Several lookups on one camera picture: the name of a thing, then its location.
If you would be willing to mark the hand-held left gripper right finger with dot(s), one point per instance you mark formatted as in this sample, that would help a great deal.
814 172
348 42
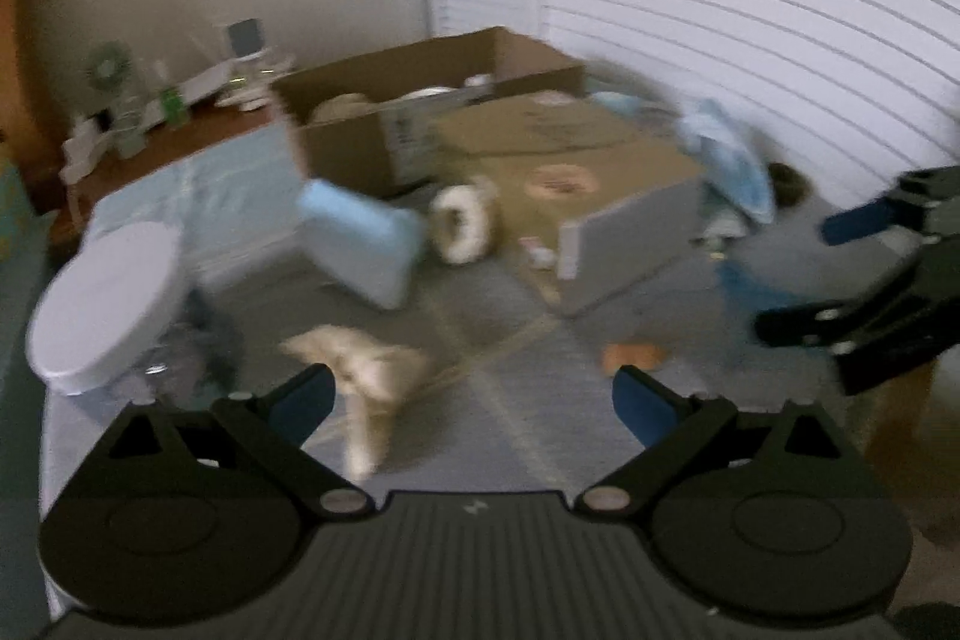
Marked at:
637 404

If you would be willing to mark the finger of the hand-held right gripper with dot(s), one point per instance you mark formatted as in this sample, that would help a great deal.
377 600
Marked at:
810 319
855 225

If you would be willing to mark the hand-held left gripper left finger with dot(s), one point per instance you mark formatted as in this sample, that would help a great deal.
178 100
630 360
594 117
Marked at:
304 404

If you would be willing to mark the light blue cloth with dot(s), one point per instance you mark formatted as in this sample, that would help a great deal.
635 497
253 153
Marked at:
727 160

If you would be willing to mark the cardboard box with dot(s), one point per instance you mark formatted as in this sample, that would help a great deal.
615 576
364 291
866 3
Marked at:
555 160
352 149

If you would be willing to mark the small orange object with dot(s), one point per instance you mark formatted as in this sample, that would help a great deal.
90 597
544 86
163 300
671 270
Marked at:
634 359

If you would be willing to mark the light blue blanket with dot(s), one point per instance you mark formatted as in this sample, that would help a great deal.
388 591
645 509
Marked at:
217 197

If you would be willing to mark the closed cardboard box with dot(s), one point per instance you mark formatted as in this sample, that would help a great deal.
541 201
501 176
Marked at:
555 160

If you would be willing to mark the wooden nightstand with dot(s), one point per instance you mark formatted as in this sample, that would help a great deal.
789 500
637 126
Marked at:
172 141

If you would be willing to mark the green bottle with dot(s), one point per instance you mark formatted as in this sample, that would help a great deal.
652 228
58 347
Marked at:
174 104

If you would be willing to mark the white router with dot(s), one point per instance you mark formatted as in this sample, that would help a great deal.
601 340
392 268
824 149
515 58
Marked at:
217 81

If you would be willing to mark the white power strip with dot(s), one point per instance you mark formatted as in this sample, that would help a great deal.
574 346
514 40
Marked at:
79 149

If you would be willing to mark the phone on white stand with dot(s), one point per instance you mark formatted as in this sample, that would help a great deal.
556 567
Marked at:
246 39

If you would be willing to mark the small green desk fan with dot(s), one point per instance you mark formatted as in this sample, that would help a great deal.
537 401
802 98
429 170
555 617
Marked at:
106 66

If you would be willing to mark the wooden headboard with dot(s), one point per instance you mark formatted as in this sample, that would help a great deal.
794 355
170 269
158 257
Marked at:
22 63

